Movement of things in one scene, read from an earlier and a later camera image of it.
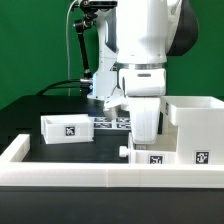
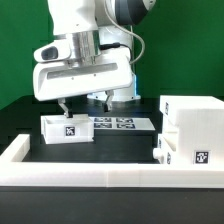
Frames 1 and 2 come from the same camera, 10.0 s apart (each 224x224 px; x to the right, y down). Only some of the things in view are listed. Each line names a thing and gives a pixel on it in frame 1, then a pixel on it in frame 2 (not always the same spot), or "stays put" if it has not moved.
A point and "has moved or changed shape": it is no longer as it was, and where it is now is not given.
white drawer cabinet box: x=200 y=128 stays put
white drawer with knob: x=163 y=151 has moved or changed shape
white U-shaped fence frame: x=15 y=173 stays put
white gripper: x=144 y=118 to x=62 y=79
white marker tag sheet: x=118 y=123 stays put
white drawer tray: x=67 y=128 stays put
